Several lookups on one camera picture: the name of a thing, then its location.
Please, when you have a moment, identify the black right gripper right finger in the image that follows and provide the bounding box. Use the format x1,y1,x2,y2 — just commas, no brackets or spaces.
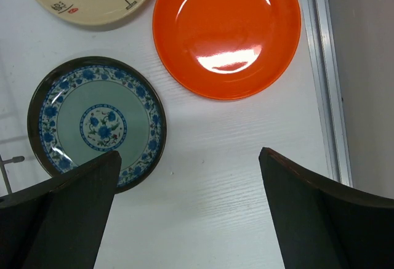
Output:
259,148,393,268

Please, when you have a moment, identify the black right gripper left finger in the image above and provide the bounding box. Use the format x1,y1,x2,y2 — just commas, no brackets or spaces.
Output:
1,151,122,268

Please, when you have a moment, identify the blue floral plate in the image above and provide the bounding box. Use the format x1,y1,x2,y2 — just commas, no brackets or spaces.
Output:
27,56,167,193

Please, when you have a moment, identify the orange plate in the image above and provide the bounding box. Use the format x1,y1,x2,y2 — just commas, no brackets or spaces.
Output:
153,0,302,100

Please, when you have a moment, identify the aluminium table edge rail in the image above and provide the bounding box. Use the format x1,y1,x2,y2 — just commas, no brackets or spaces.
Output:
300,0,353,187

